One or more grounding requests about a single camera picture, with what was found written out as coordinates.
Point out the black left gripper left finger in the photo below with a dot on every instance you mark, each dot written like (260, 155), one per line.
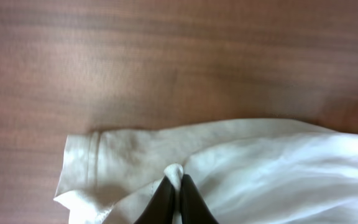
(161, 207)

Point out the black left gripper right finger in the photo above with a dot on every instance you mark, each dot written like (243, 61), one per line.
(192, 206)

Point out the white t-shirt with black print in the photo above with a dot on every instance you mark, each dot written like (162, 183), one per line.
(246, 170)

